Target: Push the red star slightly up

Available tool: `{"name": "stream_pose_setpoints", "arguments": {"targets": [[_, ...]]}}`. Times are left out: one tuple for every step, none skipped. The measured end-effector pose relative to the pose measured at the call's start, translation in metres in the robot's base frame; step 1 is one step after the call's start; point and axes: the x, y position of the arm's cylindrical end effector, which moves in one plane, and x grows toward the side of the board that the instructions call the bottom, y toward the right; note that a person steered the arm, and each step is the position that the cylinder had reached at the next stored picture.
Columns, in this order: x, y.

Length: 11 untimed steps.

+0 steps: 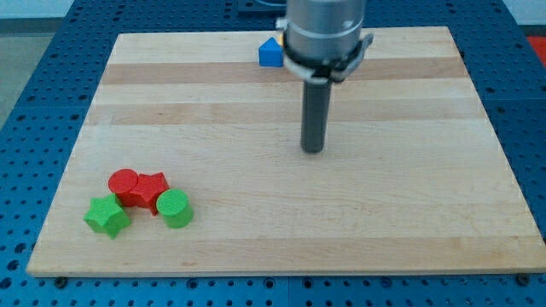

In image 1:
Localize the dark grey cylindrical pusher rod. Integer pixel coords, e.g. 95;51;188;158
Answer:
300;82;332;154

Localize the grey tool mount flange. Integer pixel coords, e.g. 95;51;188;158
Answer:
276;17;375;84

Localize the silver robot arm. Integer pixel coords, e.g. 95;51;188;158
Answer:
276;0;374;154

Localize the red star block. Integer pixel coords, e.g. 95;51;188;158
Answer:
129;172;170;216

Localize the green star block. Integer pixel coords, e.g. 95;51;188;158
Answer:
84;194;131;240

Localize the yellow block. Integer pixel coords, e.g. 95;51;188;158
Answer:
277;34;284;47

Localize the blue triangle block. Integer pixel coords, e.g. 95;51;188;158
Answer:
258;38;283;67

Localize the wooden board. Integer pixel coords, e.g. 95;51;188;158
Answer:
27;26;545;277

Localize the green cylinder block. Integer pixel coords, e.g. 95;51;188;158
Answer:
156;188;194;229

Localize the red cylinder block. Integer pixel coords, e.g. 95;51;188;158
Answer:
107;169;138;207

